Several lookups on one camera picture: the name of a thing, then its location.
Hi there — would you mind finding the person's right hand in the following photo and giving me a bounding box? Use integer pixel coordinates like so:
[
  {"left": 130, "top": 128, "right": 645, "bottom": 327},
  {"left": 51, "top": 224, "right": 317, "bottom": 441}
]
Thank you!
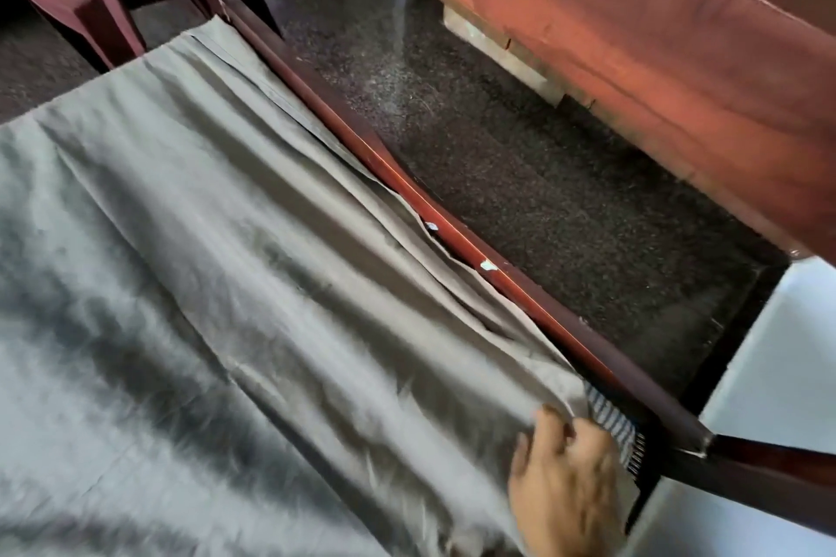
[{"left": 508, "top": 406, "right": 629, "bottom": 557}]

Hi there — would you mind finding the grey bed sheet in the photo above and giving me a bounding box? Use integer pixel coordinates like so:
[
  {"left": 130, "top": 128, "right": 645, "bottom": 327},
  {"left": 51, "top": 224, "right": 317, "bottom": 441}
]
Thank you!
[{"left": 0, "top": 16, "right": 641, "bottom": 557}]

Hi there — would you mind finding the beige wooden block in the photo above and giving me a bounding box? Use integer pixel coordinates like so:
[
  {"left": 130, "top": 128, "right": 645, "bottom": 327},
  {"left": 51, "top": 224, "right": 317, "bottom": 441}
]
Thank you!
[{"left": 438, "top": 0, "right": 566, "bottom": 108}]

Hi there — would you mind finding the reddish brown wooden bench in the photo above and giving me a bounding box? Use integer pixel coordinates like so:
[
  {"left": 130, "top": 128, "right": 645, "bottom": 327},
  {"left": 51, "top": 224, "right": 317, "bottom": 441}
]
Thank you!
[{"left": 346, "top": 0, "right": 836, "bottom": 266}]

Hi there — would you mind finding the dark red wooden bed frame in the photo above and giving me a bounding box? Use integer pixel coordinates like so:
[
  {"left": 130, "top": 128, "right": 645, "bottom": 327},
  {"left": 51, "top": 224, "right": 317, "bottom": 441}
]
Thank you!
[{"left": 219, "top": 0, "right": 836, "bottom": 538}]

